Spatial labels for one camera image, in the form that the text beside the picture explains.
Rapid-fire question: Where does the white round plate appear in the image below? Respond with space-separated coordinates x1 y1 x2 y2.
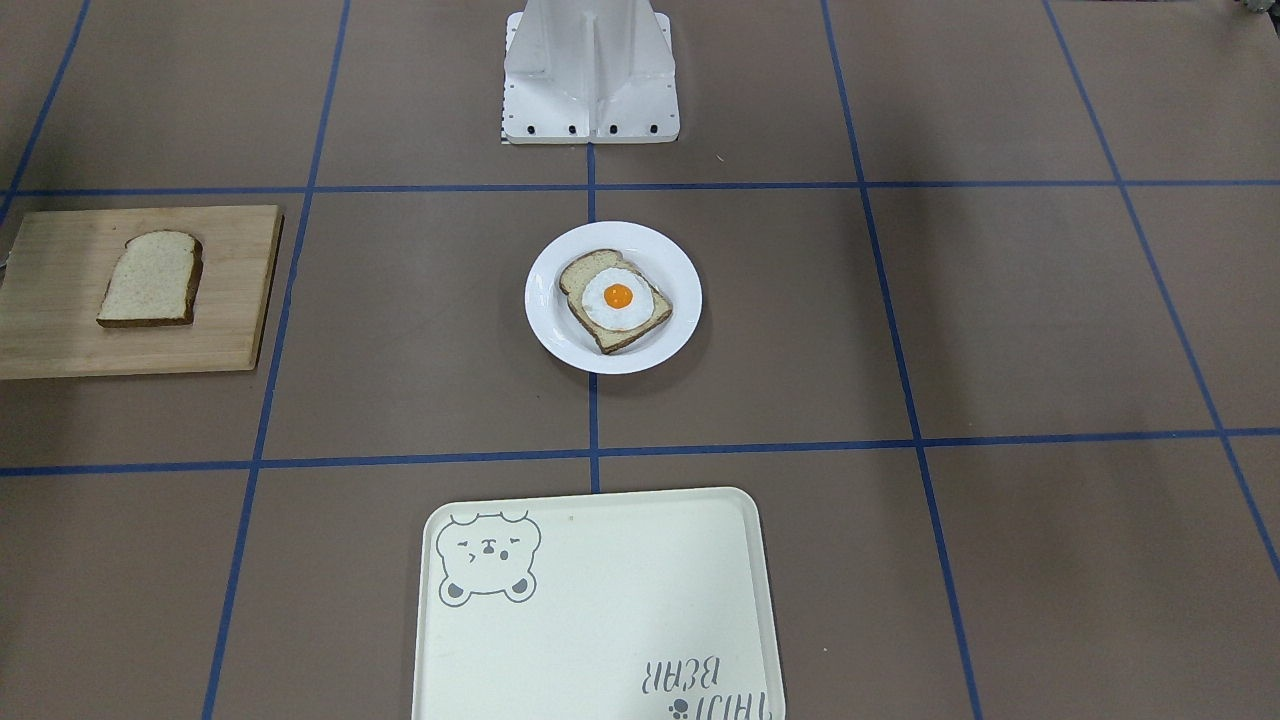
524 222 703 375

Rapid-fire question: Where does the bread slice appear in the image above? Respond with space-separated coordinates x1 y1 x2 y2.
558 249 673 355
95 229 204 329

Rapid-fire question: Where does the bread slice under egg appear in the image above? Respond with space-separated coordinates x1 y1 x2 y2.
558 249 673 355

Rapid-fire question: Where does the fried egg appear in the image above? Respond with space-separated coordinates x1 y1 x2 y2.
580 266 657 332

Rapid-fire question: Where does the cream bear serving tray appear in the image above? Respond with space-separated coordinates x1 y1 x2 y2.
411 487 787 719

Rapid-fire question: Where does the wooden cutting board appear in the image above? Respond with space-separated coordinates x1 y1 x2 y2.
1 205 283 380

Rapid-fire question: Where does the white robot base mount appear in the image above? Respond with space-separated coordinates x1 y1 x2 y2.
500 1 681 145

